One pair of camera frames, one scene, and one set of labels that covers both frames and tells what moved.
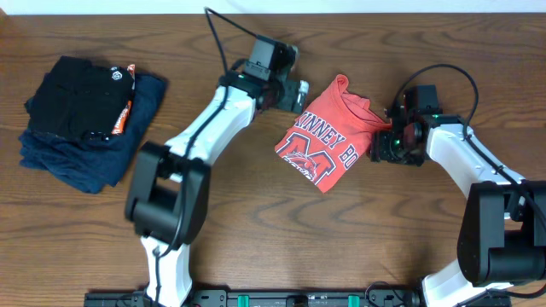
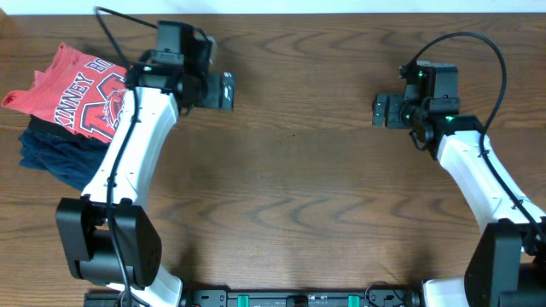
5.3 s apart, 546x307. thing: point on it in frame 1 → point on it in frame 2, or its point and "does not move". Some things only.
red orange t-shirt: [328, 140] → [75, 95]
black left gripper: [293, 94] → [217, 85]
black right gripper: [380, 149] → [397, 102]
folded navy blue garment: [90, 166] does not move
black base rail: [293, 298] does not move
